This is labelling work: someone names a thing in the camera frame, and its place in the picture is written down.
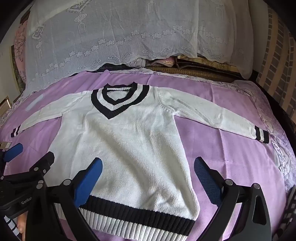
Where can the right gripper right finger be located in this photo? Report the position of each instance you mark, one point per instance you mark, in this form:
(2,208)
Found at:
(252,223)

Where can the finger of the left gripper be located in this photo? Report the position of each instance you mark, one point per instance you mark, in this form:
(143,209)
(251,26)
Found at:
(9,154)
(36,173)

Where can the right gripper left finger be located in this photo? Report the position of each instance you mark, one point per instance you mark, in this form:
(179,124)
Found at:
(72,193)

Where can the white black-striped knit sweater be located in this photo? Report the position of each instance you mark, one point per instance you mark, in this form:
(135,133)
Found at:
(145,191)

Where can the person's left hand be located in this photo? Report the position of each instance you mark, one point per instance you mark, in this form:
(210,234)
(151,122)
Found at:
(21,225)

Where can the gold framed picture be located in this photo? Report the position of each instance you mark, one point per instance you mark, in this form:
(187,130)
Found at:
(5,106)

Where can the white label on sheet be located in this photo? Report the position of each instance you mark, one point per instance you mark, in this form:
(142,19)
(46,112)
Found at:
(34,102)

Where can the pink floral pillow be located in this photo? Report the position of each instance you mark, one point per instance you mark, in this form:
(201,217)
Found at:
(19,50)

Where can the black mesh fabric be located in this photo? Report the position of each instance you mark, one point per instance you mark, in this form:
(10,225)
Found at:
(122,68)

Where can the white lace cover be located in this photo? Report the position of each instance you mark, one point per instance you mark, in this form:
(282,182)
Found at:
(68,37)

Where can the brick pattern curtain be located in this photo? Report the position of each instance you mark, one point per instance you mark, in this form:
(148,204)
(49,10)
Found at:
(273,74)

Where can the woven bamboo mat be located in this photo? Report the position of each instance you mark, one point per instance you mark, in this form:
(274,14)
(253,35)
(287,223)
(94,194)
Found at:
(197,67)

